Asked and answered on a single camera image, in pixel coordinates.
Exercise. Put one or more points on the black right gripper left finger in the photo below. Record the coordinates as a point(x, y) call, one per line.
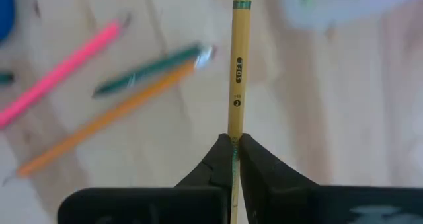
point(148, 207)

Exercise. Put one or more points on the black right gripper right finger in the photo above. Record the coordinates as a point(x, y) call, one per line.
point(281, 201)

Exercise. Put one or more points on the orange pencil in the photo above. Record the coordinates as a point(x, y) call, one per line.
point(99, 123)

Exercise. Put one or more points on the yellow pencil green ferrule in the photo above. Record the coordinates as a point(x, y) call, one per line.
point(239, 52)

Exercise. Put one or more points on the pink pencil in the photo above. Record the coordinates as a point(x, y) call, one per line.
point(59, 72)

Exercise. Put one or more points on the dark green marker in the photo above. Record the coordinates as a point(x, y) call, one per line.
point(6, 78)

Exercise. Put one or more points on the clear supply box pink lid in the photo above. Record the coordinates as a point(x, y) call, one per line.
point(347, 6)

